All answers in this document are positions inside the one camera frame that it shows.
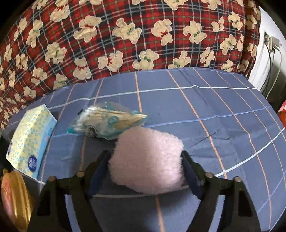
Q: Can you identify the blue checked bed sheet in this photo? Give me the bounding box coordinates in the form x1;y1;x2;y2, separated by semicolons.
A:
2;67;286;232

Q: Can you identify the black power cable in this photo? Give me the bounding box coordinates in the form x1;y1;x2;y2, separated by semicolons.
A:
260;43;276;94

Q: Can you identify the yellow dotted tissue box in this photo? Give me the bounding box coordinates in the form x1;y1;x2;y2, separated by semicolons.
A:
6;104;57;179

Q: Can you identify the pink patterned hanging cloth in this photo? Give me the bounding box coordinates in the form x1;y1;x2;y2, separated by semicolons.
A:
277;101;286;128

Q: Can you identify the white charger plug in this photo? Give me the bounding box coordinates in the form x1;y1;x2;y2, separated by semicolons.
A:
269;36;280;51

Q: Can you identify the wall power socket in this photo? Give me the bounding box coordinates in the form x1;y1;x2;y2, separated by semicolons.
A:
264;32;270;47

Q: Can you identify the cotton swab plastic bag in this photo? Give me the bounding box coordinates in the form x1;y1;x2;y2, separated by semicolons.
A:
67;102;147;140

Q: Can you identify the pink fluffy puff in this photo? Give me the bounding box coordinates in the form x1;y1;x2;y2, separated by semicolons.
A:
109;127;184;195

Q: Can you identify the gold pink tin lid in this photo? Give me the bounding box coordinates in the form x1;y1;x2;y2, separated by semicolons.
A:
1;169;33;231

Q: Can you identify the red plaid teddy bear blanket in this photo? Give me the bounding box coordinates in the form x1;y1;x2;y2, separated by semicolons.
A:
1;0;261;129

